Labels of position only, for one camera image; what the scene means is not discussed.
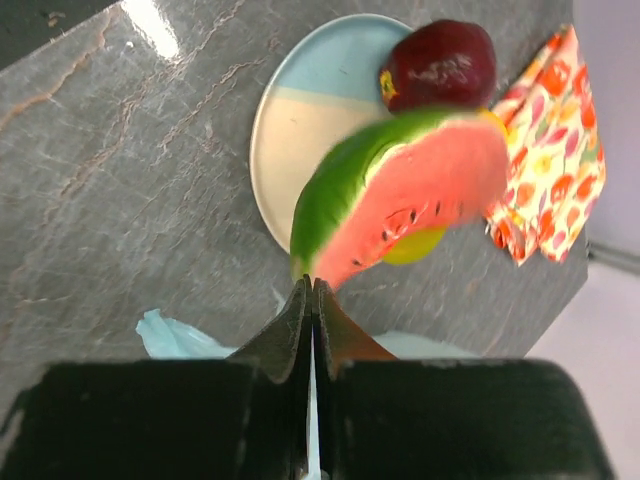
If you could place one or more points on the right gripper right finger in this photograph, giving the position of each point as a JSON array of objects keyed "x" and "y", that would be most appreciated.
[{"x": 337, "y": 340}]

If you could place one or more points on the red fake apple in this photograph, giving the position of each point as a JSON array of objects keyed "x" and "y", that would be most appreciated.
[{"x": 446, "y": 62}]

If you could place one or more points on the fake watermelon slice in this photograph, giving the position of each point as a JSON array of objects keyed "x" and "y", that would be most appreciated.
[{"x": 429, "y": 168}]

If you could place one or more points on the light blue plastic bag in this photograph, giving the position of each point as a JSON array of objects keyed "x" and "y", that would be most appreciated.
[{"x": 168, "y": 338}]

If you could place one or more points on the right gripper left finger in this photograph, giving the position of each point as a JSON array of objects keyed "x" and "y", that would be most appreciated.
[{"x": 275, "y": 424}]

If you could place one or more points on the yellow fake lemon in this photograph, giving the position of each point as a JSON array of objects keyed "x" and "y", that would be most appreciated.
[{"x": 495, "y": 120}]

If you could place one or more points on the floral orange napkin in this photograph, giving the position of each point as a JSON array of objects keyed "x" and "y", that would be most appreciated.
[{"x": 557, "y": 165}]

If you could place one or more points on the yellow fake mango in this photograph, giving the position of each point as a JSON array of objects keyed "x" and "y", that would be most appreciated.
[{"x": 413, "y": 247}]

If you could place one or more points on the cream and blue plate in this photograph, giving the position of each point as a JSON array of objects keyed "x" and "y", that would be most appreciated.
[{"x": 325, "y": 88}]

